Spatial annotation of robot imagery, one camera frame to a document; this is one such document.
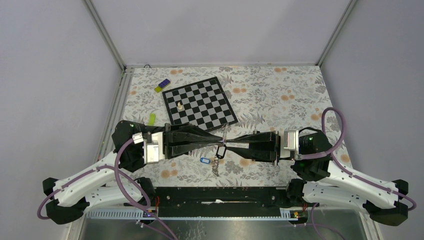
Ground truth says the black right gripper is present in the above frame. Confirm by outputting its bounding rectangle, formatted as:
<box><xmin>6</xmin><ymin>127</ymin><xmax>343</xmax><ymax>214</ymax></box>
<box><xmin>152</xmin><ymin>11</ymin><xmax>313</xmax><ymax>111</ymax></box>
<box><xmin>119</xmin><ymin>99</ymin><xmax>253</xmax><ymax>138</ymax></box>
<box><xmin>222</xmin><ymin>129</ymin><xmax>302</xmax><ymax>164</ymax></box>

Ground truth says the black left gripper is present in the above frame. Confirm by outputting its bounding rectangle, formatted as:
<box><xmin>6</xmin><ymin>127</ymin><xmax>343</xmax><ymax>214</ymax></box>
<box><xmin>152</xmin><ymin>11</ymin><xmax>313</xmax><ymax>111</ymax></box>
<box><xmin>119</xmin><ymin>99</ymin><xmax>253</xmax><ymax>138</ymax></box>
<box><xmin>148</xmin><ymin>123</ymin><xmax>224</xmax><ymax>160</ymax></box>

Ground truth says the blue capped key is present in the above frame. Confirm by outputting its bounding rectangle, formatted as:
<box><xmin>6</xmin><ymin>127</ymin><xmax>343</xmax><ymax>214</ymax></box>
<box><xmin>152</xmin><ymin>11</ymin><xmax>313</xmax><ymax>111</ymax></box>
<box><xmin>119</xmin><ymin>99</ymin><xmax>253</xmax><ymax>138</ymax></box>
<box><xmin>200</xmin><ymin>157</ymin><xmax>211</xmax><ymax>164</ymax></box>

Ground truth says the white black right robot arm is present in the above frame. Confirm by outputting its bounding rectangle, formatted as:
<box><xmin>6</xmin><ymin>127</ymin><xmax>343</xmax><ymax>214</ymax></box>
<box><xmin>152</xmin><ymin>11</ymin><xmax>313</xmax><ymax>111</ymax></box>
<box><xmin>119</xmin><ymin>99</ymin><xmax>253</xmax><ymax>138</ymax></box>
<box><xmin>224</xmin><ymin>128</ymin><xmax>409</xmax><ymax>226</ymax></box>

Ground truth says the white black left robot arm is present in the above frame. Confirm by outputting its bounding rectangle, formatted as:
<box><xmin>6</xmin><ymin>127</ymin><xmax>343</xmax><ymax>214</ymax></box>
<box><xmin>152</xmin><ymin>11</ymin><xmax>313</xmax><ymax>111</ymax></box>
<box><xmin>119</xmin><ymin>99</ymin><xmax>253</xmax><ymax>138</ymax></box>
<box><xmin>37</xmin><ymin>120</ymin><xmax>226</xmax><ymax>225</ymax></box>

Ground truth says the green arch toy block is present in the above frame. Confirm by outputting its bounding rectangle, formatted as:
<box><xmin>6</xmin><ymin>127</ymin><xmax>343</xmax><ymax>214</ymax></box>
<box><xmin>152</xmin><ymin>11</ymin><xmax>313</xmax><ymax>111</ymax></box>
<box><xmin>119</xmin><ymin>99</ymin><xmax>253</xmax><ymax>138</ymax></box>
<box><xmin>148</xmin><ymin>113</ymin><xmax>156</xmax><ymax>126</ymax></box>

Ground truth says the black grey chessboard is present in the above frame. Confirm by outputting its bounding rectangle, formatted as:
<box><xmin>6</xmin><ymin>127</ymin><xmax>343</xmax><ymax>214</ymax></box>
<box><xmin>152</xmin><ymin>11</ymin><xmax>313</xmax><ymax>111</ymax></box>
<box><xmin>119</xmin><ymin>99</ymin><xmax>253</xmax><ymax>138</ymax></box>
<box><xmin>162</xmin><ymin>77</ymin><xmax>238</xmax><ymax>132</ymax></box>

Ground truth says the floral table mat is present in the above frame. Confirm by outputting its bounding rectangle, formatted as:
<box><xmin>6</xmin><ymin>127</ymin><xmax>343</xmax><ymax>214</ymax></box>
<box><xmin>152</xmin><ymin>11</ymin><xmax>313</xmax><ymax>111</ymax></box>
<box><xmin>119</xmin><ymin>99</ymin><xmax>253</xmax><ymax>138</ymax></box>
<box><xmin>122</xmin><ymin>66</ymin><xmax>332</xmax><ymax>187</ymax></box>

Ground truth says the purple yellow toy brick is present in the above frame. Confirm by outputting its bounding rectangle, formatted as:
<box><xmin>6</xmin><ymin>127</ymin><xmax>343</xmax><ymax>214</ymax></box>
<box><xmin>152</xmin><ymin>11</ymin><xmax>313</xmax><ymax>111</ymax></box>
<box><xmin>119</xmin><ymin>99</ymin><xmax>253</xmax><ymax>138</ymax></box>
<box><xmin>154</xmin><ymin>78</ymin><xmax>171</xmax><ymax>93</ymax></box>

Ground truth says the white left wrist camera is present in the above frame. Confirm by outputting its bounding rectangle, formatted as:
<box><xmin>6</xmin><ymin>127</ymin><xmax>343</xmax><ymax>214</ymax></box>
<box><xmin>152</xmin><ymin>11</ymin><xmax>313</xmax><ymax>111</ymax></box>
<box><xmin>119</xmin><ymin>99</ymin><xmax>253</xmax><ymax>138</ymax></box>
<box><xmin>132</xmin><ymin>132</ymin><xmax>166</xmax><ymax>165</ymax></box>

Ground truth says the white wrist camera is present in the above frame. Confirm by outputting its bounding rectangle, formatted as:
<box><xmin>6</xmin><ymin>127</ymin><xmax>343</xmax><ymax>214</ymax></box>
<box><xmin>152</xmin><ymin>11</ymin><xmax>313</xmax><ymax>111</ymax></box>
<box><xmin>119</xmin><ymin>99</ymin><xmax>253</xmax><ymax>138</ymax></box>
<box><xmin>132</xmin><ymin>132</ymin><xmax>166</xmax><ymax>165</ymax></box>
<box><xmin>280</xmin><ymin>130</ymin><xmax>299</xmax><ymax>160</ymax></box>

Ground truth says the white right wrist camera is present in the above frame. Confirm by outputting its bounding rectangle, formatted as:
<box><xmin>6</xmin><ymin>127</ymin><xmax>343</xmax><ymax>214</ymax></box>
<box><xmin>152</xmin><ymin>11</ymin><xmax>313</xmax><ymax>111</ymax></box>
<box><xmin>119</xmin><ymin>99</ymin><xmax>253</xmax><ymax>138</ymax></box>
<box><xmin>280</xmin><ymin>130</ymin><xmax>299</xmax><ymax>160</ymax></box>

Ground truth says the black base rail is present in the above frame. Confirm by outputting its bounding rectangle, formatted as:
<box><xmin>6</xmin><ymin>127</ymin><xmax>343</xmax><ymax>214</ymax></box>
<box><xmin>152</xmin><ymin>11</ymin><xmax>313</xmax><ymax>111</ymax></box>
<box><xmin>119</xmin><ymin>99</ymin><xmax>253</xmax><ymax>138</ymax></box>
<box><xmin>147</xmin><ymin>186</ymin><xmax>303</xmax><ymax>218</ymax></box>

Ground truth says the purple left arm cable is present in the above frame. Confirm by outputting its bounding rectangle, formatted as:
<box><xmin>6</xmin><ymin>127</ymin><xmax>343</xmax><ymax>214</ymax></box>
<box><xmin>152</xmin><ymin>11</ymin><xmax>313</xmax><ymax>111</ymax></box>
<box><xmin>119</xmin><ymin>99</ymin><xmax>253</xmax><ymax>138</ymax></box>
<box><xmin>36</xmin><ymin>137</ymin><xmax>157</xmax><ymax>221</ymax></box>

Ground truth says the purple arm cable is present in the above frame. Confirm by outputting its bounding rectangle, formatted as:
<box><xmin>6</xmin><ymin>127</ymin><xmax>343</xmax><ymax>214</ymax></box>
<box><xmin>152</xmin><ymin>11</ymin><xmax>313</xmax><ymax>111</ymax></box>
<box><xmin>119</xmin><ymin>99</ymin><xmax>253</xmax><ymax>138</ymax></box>
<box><xmin>294</xmin><ymin>107</ymin><xmax>418</xmax><ymax>212</ymax></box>
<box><xmin>36</xmin><ymin>137</ymin><xmax>157</xmax><ymax>221</ymax></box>

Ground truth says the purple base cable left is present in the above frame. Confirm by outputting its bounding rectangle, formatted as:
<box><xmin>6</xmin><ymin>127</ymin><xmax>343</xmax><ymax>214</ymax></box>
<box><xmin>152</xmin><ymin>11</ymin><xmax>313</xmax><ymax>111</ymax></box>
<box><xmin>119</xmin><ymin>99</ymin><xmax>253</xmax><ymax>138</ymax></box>
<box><xmin>125</xmin><ymin>202</ymin><xmax>181</xmax><ymax>240</ymax></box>

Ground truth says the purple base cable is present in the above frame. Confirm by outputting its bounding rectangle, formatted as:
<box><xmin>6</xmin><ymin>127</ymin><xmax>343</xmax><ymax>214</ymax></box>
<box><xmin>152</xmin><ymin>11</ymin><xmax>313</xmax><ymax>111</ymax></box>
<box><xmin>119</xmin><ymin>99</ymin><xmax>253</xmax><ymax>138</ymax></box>
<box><xmin>291</xmin><ymin>202</ymin><xmax>345</xmax><ymax>240</ymax></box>
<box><xmin>125</xmin><ymin>202</ymin><xmax>181</xmax><ymax>240</ymax></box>

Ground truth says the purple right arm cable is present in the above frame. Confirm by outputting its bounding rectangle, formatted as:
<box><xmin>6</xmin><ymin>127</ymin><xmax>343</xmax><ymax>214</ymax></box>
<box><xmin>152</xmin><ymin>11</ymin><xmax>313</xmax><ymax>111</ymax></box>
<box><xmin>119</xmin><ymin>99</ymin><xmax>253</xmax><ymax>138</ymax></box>
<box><xmin>294</xmin><ymin>107</ymin><xmax>418</xmax><ymax>212</ymax></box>

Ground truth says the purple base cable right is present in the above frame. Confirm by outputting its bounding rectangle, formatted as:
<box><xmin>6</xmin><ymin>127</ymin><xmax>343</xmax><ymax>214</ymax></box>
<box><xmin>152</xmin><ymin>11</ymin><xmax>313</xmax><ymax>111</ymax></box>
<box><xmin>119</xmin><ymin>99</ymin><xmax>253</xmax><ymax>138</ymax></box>
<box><xmin>291</xmin><ymin>202</ymin><xmax>345</xmax><ymax>240</ymax></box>

